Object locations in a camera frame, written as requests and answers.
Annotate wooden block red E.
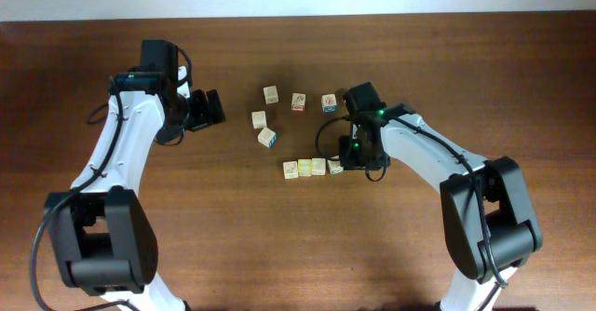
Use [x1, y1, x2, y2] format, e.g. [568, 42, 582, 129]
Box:
[263, 86, 279, 104]

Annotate wooden block green R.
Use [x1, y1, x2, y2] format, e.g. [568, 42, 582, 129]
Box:
[282, 161, 299, 180]

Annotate wooden block red 6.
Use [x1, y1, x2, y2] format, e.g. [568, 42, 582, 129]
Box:
[291, 93, 305, 112]

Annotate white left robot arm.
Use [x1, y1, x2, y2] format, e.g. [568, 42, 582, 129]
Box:
[29, 40, 225, 310]

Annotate wooden block red I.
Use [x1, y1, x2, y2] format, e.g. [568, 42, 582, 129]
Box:
[327, 155, 344, 175]

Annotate wooden block red Y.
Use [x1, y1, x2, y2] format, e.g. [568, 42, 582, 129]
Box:
[251, 111, 267, 129]

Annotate wooden block letter J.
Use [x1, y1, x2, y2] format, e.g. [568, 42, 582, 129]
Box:
[311, 158, 326, 176]

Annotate wooden block blue D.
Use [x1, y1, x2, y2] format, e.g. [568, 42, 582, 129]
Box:
[321, 94, 337, 114]

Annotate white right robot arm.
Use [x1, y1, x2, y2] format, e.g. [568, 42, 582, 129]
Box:
[339, 83, 543, 310]

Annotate wooden block yellow top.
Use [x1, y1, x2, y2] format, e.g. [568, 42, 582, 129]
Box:
[297, 159, 312, 177]

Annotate wooden block blue L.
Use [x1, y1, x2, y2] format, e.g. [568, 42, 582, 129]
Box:
[257, 128, 278, 148]

